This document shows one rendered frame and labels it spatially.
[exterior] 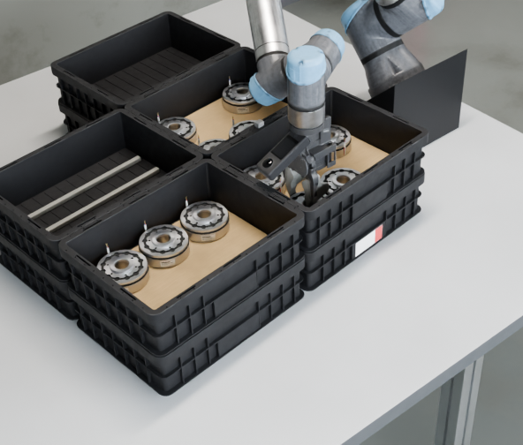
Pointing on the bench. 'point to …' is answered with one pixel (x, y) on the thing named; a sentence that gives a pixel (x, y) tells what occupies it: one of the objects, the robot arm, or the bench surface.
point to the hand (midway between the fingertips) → (299, 202)
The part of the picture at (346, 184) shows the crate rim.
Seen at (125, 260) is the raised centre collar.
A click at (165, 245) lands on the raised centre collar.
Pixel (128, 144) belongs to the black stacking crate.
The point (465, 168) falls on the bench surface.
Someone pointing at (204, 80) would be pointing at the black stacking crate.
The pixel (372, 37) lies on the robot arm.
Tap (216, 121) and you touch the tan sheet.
